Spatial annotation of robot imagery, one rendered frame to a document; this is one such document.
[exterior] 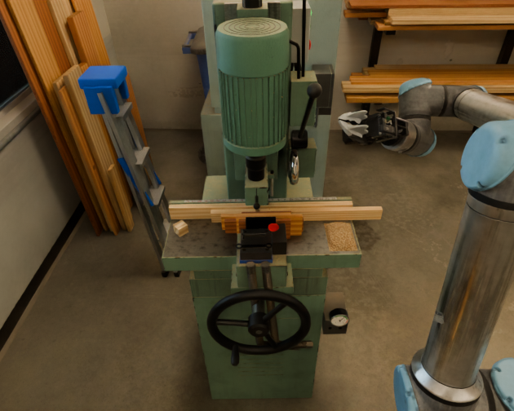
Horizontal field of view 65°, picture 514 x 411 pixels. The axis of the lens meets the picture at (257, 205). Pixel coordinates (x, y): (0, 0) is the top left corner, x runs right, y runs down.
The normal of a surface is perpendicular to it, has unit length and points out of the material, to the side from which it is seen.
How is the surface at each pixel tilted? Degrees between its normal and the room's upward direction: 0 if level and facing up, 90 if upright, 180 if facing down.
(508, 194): 79
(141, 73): 90
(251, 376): 90
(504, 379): 6
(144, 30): 90
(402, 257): 0
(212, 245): 0
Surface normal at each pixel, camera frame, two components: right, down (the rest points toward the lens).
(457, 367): -0.32, 0.43
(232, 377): 0.00, 0.63
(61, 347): -0.02, -0.77
